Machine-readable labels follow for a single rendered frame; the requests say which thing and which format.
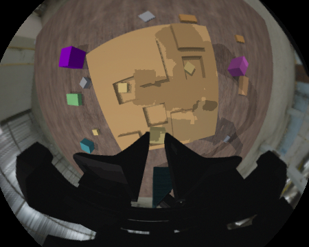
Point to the teal block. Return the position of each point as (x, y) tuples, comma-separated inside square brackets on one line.
[(87, 145)]

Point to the tan puzzle board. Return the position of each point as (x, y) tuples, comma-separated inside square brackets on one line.
[(161, 93)]

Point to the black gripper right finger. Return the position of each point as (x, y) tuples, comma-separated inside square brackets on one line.
[(188, 169)]

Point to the light green flat block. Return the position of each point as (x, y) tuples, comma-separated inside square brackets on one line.
[(74, 99)]

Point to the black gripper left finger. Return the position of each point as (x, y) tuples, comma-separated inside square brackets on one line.
[(126, 167)]

